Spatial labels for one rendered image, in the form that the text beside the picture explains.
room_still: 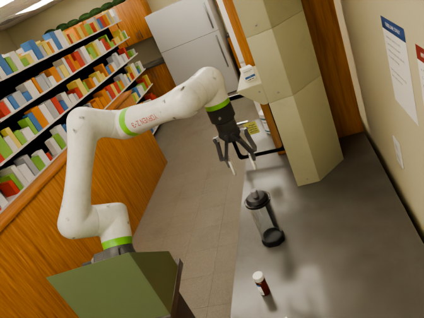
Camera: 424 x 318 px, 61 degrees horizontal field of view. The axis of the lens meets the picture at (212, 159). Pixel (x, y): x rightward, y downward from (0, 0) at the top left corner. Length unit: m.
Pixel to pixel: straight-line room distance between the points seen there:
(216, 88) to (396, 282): 0.86
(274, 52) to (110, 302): 1.20
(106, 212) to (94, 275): 0.26
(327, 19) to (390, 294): 1.26
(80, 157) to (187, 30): 5.38
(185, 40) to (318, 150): 5.14
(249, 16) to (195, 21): 5.07
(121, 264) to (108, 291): 0.15
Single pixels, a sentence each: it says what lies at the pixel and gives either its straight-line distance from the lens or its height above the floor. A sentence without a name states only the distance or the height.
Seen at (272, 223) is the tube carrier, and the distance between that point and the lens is 1.50.
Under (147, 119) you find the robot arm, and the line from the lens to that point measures 1.29.
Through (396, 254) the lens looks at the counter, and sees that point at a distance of 1.44.
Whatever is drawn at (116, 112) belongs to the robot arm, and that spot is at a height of 1.67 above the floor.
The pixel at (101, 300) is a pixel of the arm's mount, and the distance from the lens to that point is 1.55.
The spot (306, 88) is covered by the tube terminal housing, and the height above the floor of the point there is 1.40.
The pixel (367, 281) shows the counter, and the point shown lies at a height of 0.94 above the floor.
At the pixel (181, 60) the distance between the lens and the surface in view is 6.79.
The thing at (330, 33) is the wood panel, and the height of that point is 1.52.
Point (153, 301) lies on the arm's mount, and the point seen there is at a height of 1.03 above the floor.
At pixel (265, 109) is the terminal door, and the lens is 1.99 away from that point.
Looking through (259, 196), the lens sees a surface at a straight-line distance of 1.45.
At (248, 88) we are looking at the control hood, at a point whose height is 1.51.
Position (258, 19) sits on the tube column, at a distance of 1.54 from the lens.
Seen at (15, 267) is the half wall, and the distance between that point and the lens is 2.85.
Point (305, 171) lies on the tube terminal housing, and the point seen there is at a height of 1.02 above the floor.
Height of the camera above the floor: 1.98
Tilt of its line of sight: 25 degrees down
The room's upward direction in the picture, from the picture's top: 25 degrees counter-clockwise
